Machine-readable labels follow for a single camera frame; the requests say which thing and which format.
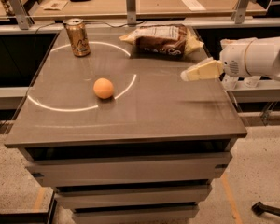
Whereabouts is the paper note left desk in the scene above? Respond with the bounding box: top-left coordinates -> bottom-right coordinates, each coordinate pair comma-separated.
41,0 -> 67,10

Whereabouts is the clear sanitizer bottle left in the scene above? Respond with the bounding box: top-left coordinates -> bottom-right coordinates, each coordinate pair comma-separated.
222,74 -> 238,91

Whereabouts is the brown chip bag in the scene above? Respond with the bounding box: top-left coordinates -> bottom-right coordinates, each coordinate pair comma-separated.
119,24 -> 203,57

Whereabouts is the white paper sheet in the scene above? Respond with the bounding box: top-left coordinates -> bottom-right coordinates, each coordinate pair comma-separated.
181,0 -> 205,11

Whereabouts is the orange soda can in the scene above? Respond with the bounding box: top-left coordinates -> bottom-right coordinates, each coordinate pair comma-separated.
65,19 -> 91,57

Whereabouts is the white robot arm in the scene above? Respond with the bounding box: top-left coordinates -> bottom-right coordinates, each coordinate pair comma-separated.
180,36 -> 280,81

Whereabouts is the metal bracket centre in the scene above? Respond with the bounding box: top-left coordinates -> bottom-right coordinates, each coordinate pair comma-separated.
126,0 -> 136,26

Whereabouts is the black chair base leg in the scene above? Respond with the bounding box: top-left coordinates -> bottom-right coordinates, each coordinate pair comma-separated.
251,202 -> 280,217

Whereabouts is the clear sanitizer bottle right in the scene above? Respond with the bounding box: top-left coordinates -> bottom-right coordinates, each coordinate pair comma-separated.
244,76 -> 261,88

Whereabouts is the orange fruit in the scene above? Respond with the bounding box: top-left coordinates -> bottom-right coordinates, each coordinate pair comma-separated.
93,78 -> 114,99

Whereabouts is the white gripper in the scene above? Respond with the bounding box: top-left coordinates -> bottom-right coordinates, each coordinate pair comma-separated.
180,37 -> 256,81

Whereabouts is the metal bracket left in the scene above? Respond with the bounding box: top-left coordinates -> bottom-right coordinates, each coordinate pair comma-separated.
8,0 -> 33,30

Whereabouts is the clear sanitizer bottle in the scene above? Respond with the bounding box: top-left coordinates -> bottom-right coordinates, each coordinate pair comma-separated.
244,76 -> 261,88
222,74 -> 238,91

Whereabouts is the grey drawer cabinet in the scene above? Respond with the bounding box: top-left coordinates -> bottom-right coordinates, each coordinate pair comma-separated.
6,26 -> 246,224

